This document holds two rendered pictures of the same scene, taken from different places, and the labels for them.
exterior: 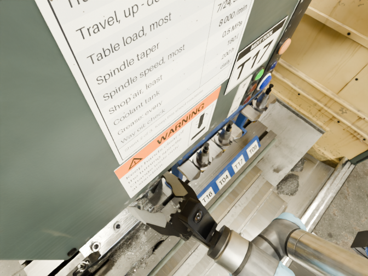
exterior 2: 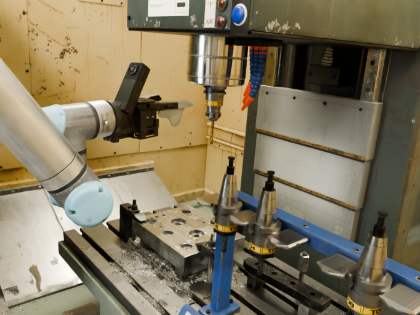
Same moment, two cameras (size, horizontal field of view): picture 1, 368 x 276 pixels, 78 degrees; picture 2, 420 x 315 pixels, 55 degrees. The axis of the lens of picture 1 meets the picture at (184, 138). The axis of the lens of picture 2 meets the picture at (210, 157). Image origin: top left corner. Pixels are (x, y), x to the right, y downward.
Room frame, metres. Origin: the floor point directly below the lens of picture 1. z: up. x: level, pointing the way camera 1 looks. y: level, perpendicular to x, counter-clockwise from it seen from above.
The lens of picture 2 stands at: (0.41, -0.86, 1.55)
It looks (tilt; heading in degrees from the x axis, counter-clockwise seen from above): 16 degrees down; 101
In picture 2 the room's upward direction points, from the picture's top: 4 degrees clockwise
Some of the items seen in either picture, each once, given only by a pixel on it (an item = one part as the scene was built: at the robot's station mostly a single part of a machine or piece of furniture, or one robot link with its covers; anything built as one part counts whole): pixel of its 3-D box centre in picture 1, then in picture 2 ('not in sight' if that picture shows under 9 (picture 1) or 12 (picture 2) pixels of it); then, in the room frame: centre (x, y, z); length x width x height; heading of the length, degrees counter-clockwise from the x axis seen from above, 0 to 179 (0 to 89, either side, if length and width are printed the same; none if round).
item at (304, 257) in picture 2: not in sight; (302, 273); (0.50, 0.14, 0.96); 0.03 x 0.03 x 0.13
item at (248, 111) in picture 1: (251, 113); (337, 265); (0.52, -0.24, 1.21); 0.07 x 0.05 x 0.01; 51
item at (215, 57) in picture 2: not in sight; (217, 60); (0.21, 0.21, 1.51); 0.16 x 0.16 x 0.12
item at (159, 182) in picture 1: (147, 188); (212, 259); (0.25, 0.12, 0.97); 0.13 x 0.03 x 0.15; 141
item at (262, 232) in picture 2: (223, 139); (264, 227); (0.39, -0.14, 1.21); 0.06 x 0.06 x 0.03
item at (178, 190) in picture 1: (171, 183); (176, 114); (0.16, 0.02, 1.39); 0.09 x 0.03 x 0.06; 38
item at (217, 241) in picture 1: (196, 226); (129, 117); (0.07, -0.05, 1.38); 0.12 x 0.08 x 0.09; 63
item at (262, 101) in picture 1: (264, 97); (374, 254); (0.56, -0.28, 1.26); 0.04 x 0.04 x 0.07
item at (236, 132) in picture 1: (233, 130); (286, 239); (0.43, -0.17, 1.21); 0.07 x 0.05 x 0.01; 51
